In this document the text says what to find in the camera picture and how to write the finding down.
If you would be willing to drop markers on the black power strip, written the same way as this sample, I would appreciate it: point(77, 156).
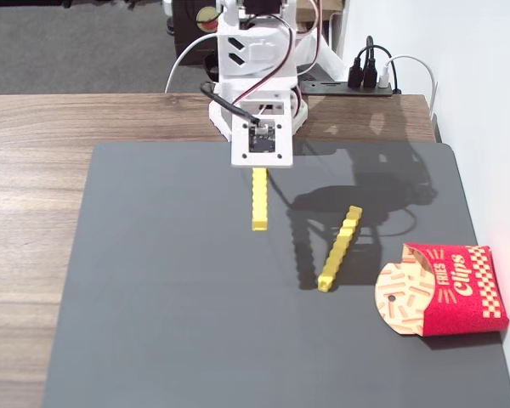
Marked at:
point(346, 88)

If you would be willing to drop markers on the red fries clips box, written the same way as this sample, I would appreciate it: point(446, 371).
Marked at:
point(444, 290)

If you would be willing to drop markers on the yellow crinkle toy fry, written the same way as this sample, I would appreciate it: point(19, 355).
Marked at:
point(339, 249)
point(259, 200)

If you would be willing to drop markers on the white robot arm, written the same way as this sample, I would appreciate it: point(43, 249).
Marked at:
point(257, 47)

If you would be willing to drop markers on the dark brown cabinet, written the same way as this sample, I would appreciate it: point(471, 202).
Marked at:
point(193, 32)

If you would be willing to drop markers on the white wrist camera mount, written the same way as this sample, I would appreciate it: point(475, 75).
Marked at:
point(262, 141)

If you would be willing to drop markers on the dark grey table mat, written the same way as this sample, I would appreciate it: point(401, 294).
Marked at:
point(238, 306)

